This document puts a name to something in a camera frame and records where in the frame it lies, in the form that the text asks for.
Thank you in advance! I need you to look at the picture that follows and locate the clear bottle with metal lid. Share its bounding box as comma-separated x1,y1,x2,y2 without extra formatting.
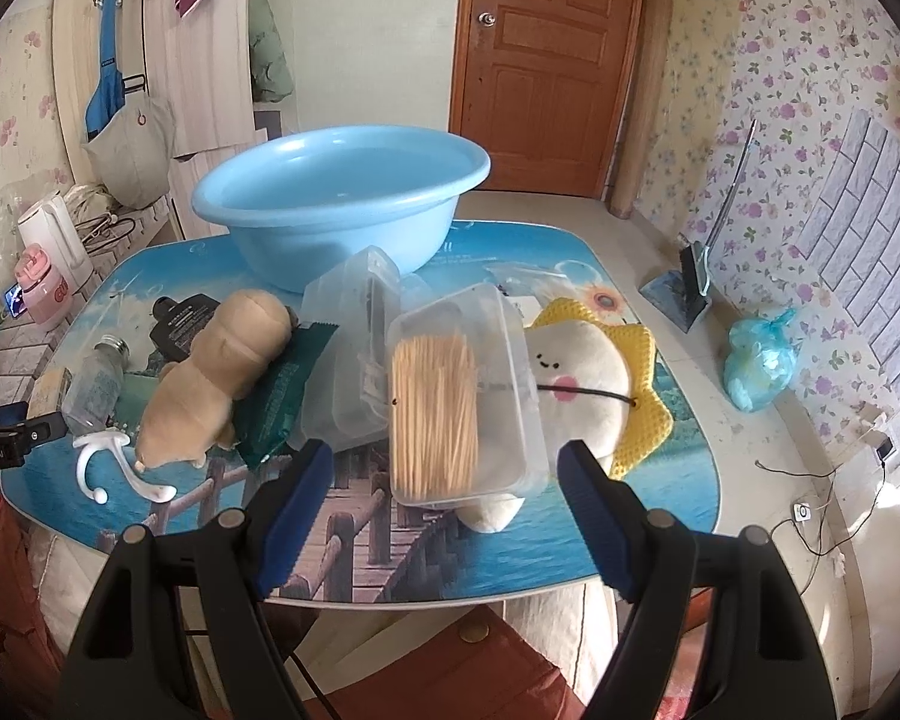
61,333,130,436

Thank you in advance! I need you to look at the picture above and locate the dark green snack packet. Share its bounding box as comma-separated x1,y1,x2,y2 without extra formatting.
232,322,338,470

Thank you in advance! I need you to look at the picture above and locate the white plastic hanger hook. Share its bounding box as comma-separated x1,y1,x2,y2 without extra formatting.
71,429,176,505

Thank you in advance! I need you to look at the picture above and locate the clear plastic storage box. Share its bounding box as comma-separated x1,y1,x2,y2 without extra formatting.
299,245,436,452

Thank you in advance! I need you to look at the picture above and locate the white plush with yellow hood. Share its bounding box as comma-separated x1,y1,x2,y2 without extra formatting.
455,296,676,535

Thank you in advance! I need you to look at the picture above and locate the tan plush dog toy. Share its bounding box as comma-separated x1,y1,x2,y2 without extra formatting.
134,289,294,472

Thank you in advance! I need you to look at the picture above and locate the clear box of toothpicks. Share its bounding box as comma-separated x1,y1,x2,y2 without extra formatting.
386,283,549,509

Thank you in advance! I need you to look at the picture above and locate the black cosmetic tube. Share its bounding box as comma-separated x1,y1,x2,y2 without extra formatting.
149,293,219,362

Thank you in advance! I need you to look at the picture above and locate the pink mini appliance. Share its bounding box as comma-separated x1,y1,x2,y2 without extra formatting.
14,244,73,332

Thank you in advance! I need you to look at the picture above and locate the white electric kettle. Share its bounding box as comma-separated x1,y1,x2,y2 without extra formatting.
17,192,92,293

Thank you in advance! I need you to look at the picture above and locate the red cushion seat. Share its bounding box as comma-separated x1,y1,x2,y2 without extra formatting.
286,606,583,718

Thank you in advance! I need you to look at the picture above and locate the light blue trash bag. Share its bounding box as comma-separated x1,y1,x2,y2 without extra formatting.
722,307,798,413

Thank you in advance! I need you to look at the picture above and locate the bag of cotton swabs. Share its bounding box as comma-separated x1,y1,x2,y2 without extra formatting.
484,262,577,304

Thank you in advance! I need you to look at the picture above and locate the grey tote bag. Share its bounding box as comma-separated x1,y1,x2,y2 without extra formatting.
82,91,175,210

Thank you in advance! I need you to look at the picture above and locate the light blue plastic basin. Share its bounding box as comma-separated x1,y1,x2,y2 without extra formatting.
191,125,491,294

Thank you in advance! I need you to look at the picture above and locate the white wardrobe cabinet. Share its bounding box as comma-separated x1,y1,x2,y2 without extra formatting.
52,0,261,239

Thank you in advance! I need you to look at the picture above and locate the green padded jacket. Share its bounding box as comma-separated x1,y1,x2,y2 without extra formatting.
248,0,294,103

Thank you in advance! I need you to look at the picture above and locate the brown wooden door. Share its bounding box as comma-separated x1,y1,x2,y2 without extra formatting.
448,0,644,199

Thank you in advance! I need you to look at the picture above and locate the rolled bamboo mat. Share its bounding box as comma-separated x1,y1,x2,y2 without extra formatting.
608,0,673,220

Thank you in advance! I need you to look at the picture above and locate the floor power strip with cables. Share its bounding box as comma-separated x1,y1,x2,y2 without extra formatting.
756,405,898,559

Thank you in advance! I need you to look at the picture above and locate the dustpan with long handle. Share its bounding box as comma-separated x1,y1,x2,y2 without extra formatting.
639,121,758,333

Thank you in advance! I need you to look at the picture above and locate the blue strap bag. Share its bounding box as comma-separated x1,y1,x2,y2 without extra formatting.
84,0,125,142

